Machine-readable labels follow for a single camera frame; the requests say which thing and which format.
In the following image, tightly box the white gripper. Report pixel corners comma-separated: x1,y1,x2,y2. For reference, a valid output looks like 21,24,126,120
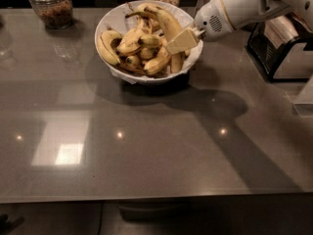
165,0,291,55

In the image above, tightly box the long yellow banana front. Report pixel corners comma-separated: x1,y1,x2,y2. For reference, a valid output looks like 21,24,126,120
126,3,185,73

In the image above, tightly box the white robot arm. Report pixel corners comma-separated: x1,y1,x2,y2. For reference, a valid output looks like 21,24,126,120
165,0,313,54

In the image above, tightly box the small banana middle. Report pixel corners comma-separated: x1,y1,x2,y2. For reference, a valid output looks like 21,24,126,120
138,34,162,48

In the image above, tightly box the small banana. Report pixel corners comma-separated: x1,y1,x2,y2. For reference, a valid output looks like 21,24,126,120
116,27,145,57
125,55,141,69
97,37,120,66
144,47,171,75
138,34,162,48
100,30,122,55

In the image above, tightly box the small banana bottom right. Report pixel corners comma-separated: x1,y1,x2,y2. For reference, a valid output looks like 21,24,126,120
144,47,171,75

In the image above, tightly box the white bowl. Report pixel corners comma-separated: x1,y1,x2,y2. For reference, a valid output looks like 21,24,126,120
94,0,203,85

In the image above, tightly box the small banana centre top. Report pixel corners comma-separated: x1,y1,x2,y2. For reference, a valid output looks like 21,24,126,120
116,27,145,57

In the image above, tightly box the small banana bottom centre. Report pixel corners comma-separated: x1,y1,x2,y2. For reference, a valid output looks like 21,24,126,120
125,55,141,69

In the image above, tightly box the small banana left inner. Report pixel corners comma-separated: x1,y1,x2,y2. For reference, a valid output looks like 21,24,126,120
100,30,122,55

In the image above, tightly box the small banana far left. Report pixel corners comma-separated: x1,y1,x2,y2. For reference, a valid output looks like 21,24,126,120
97,37,120,66

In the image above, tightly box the glass jar with granola left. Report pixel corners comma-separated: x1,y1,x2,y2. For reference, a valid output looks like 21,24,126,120
29,0,73,29

